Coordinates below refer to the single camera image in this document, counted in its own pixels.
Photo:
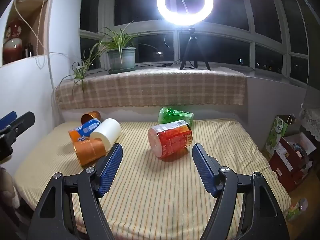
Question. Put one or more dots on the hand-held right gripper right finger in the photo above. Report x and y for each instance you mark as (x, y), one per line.
(203, 166)

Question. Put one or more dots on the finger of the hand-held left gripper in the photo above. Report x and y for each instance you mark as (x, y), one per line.
(17, 124)

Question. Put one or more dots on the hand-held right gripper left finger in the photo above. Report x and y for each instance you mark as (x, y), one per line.
(110, 165)

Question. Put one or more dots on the red cup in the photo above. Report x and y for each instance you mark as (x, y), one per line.
(170, 140)

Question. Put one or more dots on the large orange cup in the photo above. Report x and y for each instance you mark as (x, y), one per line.
(88, 151)

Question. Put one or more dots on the white cup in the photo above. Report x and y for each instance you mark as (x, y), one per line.
(106, 133)

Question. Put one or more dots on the blue and orange cup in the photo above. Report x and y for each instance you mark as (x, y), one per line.
(83, 131)

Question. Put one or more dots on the small copper cup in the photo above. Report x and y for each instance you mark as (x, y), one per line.
(90, 117)

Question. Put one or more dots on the green cup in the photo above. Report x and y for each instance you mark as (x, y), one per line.
(176, 116)

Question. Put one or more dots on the green carton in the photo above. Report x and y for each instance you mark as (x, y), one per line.
(275, 136)

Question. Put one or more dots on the red and white vase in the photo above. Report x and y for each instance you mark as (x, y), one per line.
(13, 42)

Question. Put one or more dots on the red cardboard box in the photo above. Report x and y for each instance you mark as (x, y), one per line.
(290, 160)

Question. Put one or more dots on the checked cloth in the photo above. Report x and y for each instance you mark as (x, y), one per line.
(155, 87)

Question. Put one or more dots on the wooden shelf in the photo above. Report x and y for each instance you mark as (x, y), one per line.
(27, 25)

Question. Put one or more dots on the green snack packet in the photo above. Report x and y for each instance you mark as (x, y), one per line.
(297, 208)

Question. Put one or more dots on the potted spider plant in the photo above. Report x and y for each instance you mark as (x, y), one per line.
(120, 55)

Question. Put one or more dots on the black tripod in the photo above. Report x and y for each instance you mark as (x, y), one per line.
(193, 50)

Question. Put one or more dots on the lace cloth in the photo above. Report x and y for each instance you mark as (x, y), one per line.
(311, 122)

